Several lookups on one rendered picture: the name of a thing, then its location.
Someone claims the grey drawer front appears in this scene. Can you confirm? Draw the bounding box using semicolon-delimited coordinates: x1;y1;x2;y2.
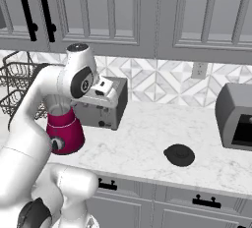
92;171;157;204
154;184;252;216

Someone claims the magenta blender with clear jar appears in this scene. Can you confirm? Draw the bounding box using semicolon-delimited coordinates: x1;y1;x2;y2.
43;94;86;156

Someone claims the grey base cupboard door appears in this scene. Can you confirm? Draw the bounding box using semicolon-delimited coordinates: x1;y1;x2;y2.
84;195;155;228
152;200;245;228

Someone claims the black wire dish rack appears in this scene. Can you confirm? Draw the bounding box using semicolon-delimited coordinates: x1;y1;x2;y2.
0;50;66;122

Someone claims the black drawer handle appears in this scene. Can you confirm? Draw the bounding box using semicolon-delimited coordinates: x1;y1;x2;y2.
97;178;118;192
192;194;222;209

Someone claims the grey toaster oven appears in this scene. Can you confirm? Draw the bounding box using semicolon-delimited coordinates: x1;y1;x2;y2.
215;82;252;152

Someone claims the silver toaster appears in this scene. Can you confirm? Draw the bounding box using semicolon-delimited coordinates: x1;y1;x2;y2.
71;76;129;132

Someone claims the white wall outlet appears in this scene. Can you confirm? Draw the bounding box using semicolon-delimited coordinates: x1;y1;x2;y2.
191;61;209;80

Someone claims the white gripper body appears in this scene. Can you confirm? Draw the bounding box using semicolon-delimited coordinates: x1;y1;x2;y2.
81;86;120;109

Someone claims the black cupboard door handle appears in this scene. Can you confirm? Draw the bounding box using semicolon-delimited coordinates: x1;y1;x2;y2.
16;0;38;42
36;0;58;43

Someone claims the black blender lid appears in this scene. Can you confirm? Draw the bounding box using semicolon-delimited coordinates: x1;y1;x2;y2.
162;143;196;168

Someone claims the grey wall cupboard door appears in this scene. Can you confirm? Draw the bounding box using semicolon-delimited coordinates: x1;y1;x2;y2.
156;0;252;66
0;0;37;51
33;0;158;59

